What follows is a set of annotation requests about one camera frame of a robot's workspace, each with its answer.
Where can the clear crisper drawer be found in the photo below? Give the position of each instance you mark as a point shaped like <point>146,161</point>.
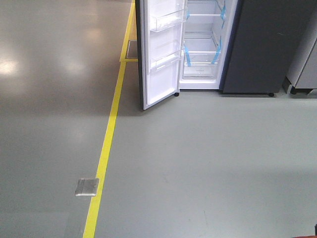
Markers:
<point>200,64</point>

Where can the clear middle door bin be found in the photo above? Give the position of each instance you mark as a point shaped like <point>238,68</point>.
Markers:
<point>161,23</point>

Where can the clear door bin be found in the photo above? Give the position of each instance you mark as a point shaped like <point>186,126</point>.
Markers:
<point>163,61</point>
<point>161,23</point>

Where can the dark grey fridge body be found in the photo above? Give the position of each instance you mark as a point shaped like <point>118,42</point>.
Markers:
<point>254,41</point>

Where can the yellow floor tape line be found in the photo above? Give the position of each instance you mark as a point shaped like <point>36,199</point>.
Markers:
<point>94,207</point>

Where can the silver floor socket plate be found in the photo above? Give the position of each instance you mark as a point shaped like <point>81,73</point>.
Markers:
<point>87,187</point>

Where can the grey cabinet beside fridge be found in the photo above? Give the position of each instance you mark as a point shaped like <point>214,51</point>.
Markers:
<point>302,73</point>

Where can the dark fridge door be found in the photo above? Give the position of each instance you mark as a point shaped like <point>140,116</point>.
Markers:
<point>157,85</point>

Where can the clear lower door bin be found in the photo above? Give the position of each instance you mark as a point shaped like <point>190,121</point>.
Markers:
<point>163,61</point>

